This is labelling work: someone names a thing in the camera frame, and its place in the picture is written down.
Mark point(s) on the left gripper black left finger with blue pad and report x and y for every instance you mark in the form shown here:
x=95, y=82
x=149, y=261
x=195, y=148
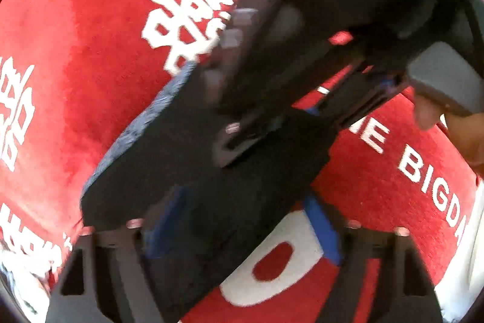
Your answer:
x=133, y=267

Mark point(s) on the black pants grey waistband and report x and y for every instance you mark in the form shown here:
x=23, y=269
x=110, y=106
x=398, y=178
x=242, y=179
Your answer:
x=202, y=220

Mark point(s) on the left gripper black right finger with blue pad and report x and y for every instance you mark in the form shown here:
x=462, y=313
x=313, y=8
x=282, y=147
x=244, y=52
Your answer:
x=381, y=275

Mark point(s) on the bare human hand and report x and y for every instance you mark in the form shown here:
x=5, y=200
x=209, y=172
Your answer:
x=466, y=133

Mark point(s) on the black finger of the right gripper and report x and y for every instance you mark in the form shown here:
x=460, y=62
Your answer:
x=266, y=132

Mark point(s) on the red blanket white lettering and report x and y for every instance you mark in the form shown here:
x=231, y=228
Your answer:
x=76, y=73

